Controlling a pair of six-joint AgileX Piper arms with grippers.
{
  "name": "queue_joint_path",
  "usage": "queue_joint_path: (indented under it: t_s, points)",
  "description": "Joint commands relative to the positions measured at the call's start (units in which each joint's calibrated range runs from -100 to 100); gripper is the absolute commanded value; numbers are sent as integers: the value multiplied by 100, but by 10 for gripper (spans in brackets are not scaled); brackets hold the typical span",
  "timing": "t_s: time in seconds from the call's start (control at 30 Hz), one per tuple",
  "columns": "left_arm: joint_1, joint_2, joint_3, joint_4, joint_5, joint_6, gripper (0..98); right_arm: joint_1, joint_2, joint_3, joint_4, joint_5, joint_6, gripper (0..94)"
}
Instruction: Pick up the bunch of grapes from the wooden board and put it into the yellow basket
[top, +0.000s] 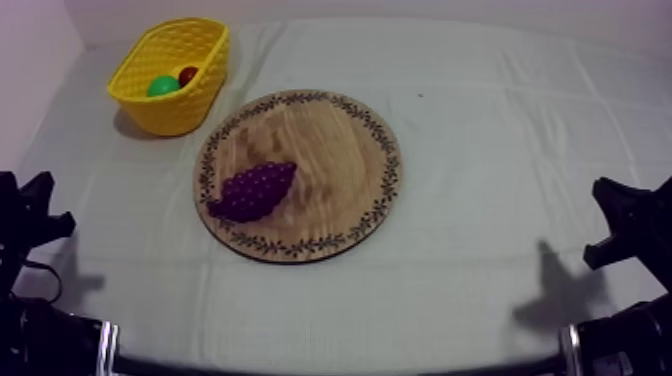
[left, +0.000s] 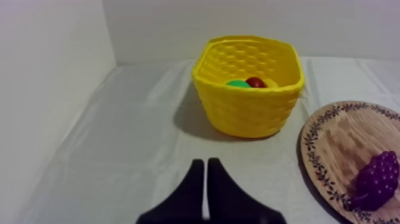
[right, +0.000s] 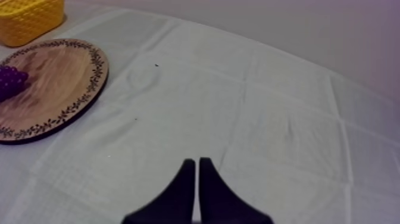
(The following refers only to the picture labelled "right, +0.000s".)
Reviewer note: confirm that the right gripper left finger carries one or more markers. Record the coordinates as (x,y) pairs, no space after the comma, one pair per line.
(175,203)

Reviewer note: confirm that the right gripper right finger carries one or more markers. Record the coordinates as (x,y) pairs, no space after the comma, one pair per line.
(218,203)

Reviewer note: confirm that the round wooden board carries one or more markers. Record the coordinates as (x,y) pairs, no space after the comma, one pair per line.
(53,90)

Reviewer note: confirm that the purple toy grapes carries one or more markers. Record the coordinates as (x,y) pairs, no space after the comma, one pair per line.
(11,82)

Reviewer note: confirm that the yellow plastic basket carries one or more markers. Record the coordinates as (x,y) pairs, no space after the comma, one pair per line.
(28,18)

